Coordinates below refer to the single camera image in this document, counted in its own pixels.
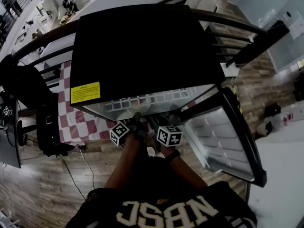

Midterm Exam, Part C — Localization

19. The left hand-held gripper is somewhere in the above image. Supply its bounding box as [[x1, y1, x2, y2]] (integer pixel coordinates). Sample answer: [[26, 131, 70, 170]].
[[109, 112, 148, 147]]

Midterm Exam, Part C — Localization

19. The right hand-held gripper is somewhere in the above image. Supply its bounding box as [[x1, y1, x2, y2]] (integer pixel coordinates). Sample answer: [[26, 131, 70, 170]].
[[148, 115, 184, 147]]

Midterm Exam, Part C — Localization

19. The black mini fridge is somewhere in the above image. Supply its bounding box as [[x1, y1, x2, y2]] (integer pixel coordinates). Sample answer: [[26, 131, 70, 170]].
[[70, 3, 268, 188]]

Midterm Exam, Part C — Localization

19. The person's right forearm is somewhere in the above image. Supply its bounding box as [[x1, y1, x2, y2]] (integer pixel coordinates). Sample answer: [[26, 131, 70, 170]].
[[170, 157, 209, 190]]

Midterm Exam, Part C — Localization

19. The person's left forearm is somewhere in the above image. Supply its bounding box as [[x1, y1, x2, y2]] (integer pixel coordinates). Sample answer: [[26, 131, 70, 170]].
[[105, 133, 143, 190]]

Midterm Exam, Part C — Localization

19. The person's right hand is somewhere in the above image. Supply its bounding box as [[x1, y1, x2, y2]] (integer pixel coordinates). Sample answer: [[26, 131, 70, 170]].
[[161, 145, 178, 158]]

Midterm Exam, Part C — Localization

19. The black wristwatch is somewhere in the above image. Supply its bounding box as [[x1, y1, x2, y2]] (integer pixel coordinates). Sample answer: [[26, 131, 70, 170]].
[[165, 148, 181, 163]]

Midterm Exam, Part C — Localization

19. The red white checkered tablecloth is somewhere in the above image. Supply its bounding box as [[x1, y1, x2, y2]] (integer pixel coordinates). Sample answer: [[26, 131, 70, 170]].
[[58, 60, 119, 145]]

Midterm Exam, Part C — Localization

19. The person's black jersey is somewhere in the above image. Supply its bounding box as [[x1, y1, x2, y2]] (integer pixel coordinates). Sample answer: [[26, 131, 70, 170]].
[[65, 155, 258, 228]]

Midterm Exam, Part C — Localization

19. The yellow black hazard tape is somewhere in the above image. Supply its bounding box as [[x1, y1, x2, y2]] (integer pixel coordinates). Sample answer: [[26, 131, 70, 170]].
[[231, 84, 243, 115]]

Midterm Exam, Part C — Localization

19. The black box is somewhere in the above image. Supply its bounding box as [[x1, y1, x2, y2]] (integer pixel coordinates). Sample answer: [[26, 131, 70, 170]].
[[263, 103, 282, 118]]

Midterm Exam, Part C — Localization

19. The black office chair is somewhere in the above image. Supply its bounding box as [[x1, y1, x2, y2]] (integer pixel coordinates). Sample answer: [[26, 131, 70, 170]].
[[0, 55, 76, 157]]

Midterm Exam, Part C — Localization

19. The white storage box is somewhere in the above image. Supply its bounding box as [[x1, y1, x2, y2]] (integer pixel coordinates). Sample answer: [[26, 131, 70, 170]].
[[256, 113, 300, 136]]

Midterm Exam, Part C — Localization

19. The grey desk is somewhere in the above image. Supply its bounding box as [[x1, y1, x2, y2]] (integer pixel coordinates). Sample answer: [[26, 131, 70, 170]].
[[0, 94, 22, 169]]

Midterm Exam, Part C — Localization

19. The white table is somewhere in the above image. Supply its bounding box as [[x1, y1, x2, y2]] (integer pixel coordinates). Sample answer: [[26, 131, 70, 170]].
[[247, 120, 304, 228]]

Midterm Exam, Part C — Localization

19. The black metal railing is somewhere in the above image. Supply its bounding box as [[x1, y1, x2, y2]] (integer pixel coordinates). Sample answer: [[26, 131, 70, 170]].
[[0, 0, 290, 68]]

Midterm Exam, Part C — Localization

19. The frosted glass partition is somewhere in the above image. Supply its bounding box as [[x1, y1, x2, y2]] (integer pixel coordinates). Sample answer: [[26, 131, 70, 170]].
[[231, 0, 304, 72]]

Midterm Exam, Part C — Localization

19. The white wire rack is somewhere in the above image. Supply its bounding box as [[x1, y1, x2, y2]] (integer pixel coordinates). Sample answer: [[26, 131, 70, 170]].
[[104, 88, 190, 111]]

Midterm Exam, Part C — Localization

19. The white cable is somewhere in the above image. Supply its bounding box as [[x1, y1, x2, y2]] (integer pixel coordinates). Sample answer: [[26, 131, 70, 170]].
[[79, 148, 95, 190]]

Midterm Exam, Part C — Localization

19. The black cable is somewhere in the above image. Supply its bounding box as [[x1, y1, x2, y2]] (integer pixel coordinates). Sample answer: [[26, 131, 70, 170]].
[[58, 154, 86, 200]]

